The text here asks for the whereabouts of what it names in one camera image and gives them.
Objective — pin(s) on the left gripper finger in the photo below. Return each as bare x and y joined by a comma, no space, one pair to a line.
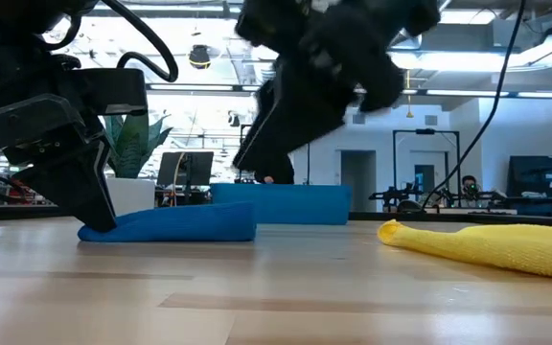
79,191

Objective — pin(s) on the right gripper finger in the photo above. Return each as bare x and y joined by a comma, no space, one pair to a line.
295,115

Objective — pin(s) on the blue microfiber towel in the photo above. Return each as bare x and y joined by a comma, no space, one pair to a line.
185,223

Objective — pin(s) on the yellow microfiber towel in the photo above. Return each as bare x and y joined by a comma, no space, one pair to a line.
496,249

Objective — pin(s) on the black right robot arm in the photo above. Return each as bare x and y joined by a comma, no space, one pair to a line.
422,14

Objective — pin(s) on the blue plastic basket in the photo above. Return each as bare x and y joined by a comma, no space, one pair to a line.
305,203

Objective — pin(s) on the green plant in white pot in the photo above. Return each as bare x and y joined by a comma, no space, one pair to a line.
130,196

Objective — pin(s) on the red storage bins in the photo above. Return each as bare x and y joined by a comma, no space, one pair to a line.
19,184

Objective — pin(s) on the grey door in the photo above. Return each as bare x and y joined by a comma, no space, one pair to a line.
357,182

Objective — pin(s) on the black background monitor pair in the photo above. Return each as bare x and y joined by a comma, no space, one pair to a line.
199,167

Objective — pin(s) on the black background robot rig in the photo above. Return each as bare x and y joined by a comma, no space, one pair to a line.
400,195

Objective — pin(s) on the large black background screen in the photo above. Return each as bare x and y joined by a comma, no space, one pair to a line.
535,175

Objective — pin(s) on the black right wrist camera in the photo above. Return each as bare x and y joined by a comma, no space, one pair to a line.
266,24

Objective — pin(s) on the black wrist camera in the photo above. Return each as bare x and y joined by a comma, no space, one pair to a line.
113,91
266,24

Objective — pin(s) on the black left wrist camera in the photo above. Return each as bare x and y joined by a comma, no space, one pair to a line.
113,91

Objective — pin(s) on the black background gantry frame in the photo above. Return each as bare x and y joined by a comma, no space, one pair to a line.
424,131

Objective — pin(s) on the black ceiling dome camera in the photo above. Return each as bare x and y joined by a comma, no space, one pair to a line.
199,57

